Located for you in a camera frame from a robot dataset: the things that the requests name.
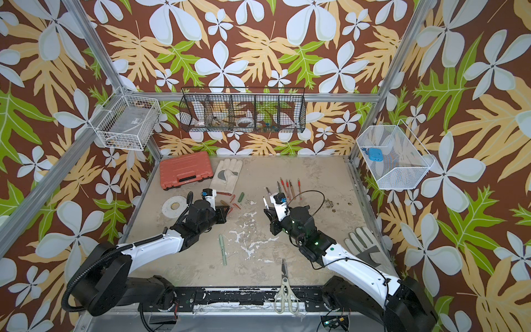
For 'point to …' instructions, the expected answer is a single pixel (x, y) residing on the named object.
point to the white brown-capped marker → (266, 205)
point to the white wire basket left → (126, 121)
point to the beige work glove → (226, 176)
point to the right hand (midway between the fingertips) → (264, 209)
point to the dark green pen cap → (240, 198)
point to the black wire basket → (246, 110)
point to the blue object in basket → (375, 154)
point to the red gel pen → (299, 187)
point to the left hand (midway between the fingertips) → (229, 204)
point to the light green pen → (222, 250)
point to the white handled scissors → (293, 301)
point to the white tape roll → (173, 206)
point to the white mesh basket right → (392, 157)
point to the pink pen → (268, 191)
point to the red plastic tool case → (185, 169)
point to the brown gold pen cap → (223, 203)
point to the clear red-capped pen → (287, 186)
